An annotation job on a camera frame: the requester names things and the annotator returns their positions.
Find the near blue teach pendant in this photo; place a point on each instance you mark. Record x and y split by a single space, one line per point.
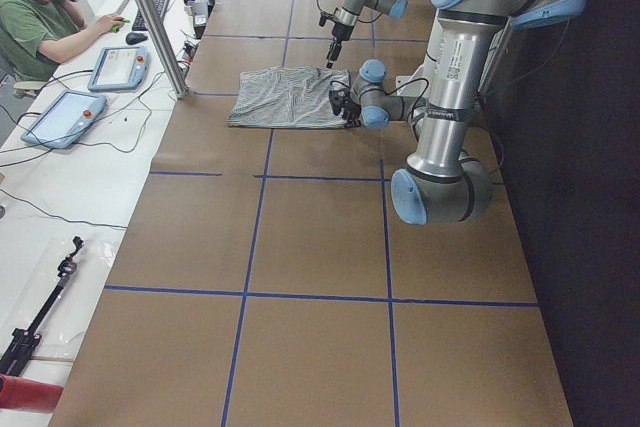
66 119

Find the person in green shirt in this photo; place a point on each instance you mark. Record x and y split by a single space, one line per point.
39 35

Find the person's right hand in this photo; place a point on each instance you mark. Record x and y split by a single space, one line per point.
107 23

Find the aluminium frame post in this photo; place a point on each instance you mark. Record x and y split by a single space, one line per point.
163 47

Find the red cylinder object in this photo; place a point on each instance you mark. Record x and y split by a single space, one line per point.
27 395

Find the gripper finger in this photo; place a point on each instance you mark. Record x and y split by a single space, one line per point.
353 123
333 53

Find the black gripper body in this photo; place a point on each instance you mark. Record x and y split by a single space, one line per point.
349 108
341 33

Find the black computer mouse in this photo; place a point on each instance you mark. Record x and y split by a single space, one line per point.
135 37

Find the navy white striped polo shirt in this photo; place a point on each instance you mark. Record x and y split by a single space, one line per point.
281 97

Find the blue teach pendant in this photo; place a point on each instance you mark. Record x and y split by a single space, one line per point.
66 119
119 69

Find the far blue teach pendant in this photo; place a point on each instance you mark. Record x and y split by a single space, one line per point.
119 69

